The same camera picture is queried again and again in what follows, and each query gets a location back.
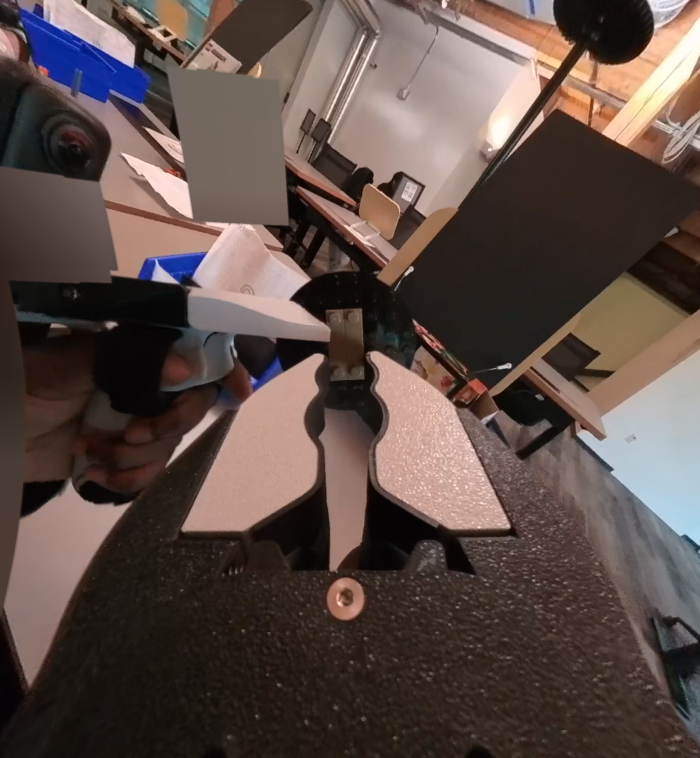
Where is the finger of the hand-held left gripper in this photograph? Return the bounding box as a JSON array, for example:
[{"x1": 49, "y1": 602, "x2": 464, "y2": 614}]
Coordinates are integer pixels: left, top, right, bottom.
[{"x1": 186, "y1": 287, "x2": 333, "y2": 343}]

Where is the black round lamp on pole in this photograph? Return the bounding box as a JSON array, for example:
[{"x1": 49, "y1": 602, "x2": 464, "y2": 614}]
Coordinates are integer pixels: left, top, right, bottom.
[{"x1": 464, "y1": 0, "x2": 657, "y2": 197}]

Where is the blue plastic bin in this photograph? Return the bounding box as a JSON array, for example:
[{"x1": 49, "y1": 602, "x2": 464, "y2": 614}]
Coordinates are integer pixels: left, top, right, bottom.
[
  {"x1": 137, "y1": 250, "x2": 284, "y2": 393},
  {"x1": 17, "y1": 8, "x2": 151, "y2": 103}
]

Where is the black orchid lego box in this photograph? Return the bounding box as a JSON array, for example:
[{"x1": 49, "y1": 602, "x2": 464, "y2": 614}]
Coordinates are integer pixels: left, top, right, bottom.
[{"x1": 411, "y1": 321, "x2": 500, "y2": 411}]

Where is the pale wooden chair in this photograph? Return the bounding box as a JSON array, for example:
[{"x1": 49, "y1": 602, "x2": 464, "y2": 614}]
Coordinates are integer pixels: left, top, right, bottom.
[{"x1": 357, "y1": 182, "x2": 402, "y2": 242}]

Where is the black screen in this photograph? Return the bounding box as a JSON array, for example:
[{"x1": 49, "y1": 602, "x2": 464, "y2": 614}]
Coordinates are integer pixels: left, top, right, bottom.
[{"x1": 541, "y1": 330, "x2": 602, "y2": 381}]

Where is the black chair base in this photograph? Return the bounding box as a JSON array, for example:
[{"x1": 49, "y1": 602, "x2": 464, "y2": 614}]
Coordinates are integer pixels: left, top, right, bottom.
[{"x1": 651, "y1": 615, "x2": 700, "y2": 719}]

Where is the crumpled white paper bag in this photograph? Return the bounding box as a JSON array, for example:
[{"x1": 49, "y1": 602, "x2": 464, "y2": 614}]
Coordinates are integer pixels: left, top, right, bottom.
[{"x1": 119, "y1": 152, "x2": 195, "y2": 220}]

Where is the person's left hand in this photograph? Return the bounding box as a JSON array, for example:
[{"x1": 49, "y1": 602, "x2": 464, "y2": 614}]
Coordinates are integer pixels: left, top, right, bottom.
[{"x1": 23, "y1": 338, "x2": 254, "y2": 495}]

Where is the wooden table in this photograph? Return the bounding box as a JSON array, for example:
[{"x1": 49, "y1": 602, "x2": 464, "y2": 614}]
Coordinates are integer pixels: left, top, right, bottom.
[
  {"x1": 294, "y1": 185, "x2": 399, "y2": 268},
  {"x1": 284, "y1": 150, "x2": 358, "y2": 206}
]

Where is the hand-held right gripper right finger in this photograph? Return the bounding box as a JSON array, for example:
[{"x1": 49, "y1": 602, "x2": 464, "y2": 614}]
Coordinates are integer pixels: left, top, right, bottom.
[{"x1": 365, "y1": 351, "x2": 512, "y2": 537}]

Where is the round black lego assembly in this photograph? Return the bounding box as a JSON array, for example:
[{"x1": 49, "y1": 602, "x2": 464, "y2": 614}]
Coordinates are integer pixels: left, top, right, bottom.
[{"x1": 276, "y1": 271, "x2": 417, "y2": 428}]

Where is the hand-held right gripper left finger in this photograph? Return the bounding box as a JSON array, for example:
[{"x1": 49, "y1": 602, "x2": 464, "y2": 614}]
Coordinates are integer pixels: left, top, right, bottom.
[{"x1": 181, "y1": 353, "x2": 327, "y2": 538}]

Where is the framed printed sheet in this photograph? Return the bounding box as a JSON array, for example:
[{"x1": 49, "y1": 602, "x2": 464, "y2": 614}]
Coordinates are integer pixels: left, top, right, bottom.
[{"x1": 393, "y1": 171, "x2": 428, "y2": 209}]

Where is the black office chair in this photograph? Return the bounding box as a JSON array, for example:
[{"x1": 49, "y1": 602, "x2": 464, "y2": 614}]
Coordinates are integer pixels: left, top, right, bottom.
[{"x1": 313, "y1": 144, "x2": 358, "y2": 191}]

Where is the large printed white paper bag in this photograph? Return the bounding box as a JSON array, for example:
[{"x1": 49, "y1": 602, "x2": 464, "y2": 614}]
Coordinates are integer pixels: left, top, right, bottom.
[{"x1": 192, "y1": 223, "x2": 313, "y2": 304}]

